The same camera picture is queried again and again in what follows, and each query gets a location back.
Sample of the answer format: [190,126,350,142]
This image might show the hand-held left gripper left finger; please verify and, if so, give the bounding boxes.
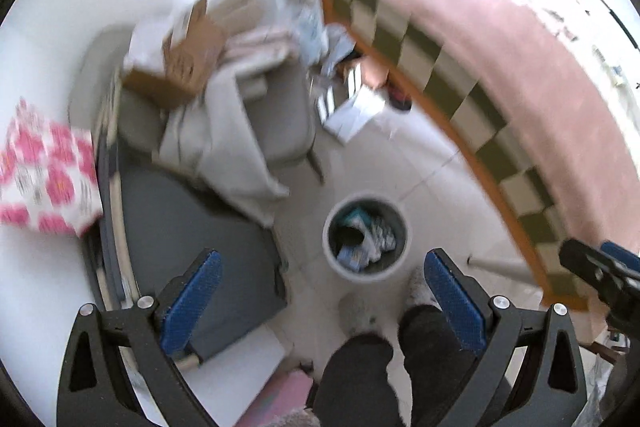
[56,248,223,427]

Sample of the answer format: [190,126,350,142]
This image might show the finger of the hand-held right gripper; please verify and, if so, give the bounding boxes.
[599,241,640,279]
[559,239,640,338]

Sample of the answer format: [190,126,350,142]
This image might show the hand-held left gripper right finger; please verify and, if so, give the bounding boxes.
[424,248,587,427]

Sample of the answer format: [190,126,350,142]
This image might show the grey round trash bin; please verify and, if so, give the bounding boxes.
[322,196,408,283]

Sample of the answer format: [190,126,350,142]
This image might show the person's right white sock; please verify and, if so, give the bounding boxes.
[407,267,437,308]

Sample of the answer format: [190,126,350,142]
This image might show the person's white sock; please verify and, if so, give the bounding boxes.
[339,292,378,333]
[407,267,437,308]

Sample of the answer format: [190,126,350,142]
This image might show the orange wooden table edge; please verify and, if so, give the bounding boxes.
[319,0,588,310]

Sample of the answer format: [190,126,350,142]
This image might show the dark grey seat cushion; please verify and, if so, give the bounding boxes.
[97,142,288,363]

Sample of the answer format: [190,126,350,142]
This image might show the person's left white sock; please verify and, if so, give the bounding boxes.
[339,292,378,333]

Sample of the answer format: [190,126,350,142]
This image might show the crumpled blue white wrappers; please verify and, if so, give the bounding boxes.
[336,207,397,270]

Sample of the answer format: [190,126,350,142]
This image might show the person's left leg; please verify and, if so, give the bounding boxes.
[312,332,401,427]

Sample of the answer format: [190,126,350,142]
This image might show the pink rug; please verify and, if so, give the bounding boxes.
[235,369,321,427]

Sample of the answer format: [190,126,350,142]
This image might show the beige cloth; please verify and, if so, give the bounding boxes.
[152,27,296,228]

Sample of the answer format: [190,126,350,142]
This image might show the pink floral box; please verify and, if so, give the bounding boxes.
[0,97,103,238]

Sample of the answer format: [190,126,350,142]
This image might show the grey chair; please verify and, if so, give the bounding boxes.
[70,27,326,182]

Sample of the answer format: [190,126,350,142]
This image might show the black red shoe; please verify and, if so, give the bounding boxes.
[387,89,413,112]

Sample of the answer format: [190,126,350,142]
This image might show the checkered cloth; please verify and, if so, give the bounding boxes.
[327,0,591,303]

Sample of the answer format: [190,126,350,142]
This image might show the white paper sheet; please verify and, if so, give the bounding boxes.
[324,87,388,144]

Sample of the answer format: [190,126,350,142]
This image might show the brown cardboard box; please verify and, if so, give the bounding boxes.
[122,0,226,110]

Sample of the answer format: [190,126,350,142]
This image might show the pink cloth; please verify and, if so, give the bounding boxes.
[310,0,640,348]

